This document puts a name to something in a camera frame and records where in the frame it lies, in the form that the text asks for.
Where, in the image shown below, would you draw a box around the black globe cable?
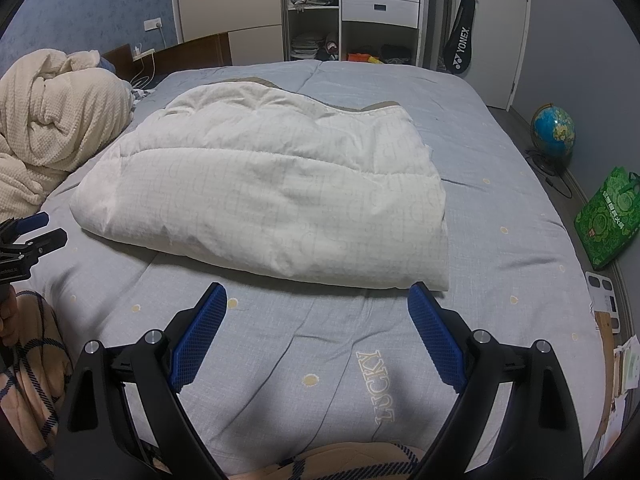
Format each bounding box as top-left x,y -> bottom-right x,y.
524,149 -> 575,198

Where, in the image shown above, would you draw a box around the pile of papers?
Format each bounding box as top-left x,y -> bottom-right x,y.
594,310 -> 640,463

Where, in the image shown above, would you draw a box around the brown wooden headboard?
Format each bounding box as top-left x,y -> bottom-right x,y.
102,25 -> 285,83

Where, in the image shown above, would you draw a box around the folded clothes on shelf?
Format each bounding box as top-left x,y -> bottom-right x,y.
290,32 -> 322,61

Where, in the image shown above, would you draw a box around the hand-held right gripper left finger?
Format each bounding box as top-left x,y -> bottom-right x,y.
55,282 -> 228,480

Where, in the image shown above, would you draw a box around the bed with grey sheet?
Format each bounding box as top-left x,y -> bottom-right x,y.
10,59 -> 618,480

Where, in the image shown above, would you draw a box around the green shopping bag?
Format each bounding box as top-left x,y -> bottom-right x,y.
574,166 -> 640,272

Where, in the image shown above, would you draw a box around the person's left forearm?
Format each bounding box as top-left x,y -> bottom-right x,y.
0,290 -> 75,468

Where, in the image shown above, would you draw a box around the black racket bag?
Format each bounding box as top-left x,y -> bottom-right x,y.
442,0 -> 480,75

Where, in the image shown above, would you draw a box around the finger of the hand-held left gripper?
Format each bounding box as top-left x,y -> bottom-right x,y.
0,228 -> 69,267
0,212 -> 50,243

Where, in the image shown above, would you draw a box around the white bathroom scale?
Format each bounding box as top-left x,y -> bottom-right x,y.
584,270 -> 622,335

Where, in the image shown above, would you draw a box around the white open shelf unit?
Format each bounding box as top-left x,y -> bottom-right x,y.
281,0 -> 448,70

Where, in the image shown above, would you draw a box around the dark clothing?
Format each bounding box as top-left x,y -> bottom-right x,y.
380,44 -> 415,66

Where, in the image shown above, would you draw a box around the blue globe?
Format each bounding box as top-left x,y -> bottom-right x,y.
530,104 -> 577,173

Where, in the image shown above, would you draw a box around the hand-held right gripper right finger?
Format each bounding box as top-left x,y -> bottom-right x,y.
407,282 -> 586,480

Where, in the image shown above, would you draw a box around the person's left hand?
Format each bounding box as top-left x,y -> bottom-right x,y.
0,291 -> 22,348

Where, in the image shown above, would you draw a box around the cream knit blanket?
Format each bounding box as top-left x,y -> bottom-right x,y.
0,49 -> 136,223

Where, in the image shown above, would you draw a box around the blue pillow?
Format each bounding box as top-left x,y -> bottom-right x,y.
97,56 -> 132,81

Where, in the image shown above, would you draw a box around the white door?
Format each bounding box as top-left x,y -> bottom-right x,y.
467,0 -> 532,112

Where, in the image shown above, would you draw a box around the white cable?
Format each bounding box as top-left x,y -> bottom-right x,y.
131,22 -> 168,90

